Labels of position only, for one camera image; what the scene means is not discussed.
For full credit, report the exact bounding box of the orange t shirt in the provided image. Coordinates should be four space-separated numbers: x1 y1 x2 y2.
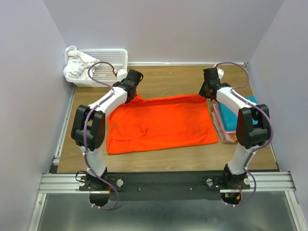
106 94 218 155

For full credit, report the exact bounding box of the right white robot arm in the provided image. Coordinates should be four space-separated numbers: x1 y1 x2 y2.
199 67 272 189

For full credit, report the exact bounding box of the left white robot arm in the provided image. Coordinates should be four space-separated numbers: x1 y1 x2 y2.
71 69 143 190

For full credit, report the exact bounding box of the white plastic basket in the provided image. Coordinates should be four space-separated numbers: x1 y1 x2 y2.
73 49 128 88

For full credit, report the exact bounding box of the pink folded t shirt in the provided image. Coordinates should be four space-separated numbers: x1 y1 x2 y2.
211 104 237 143

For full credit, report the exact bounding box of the teal folded t shirt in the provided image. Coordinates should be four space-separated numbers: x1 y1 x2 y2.
218 95 259 132

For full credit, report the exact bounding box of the white t shirt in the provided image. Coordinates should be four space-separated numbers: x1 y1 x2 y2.
63 45 99 83

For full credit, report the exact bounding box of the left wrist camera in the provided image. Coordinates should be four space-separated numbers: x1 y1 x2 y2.
113 69 128 82

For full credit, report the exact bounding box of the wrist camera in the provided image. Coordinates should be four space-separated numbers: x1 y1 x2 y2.
113 69 128 82
217 67 224 80

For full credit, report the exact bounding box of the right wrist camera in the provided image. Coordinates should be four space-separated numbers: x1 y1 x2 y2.
217 67 224 80

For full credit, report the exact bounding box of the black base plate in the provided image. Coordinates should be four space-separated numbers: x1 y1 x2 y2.
77 171 250 205

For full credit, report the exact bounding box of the aluminium frame rail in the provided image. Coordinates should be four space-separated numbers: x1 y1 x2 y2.
38 172 84 194

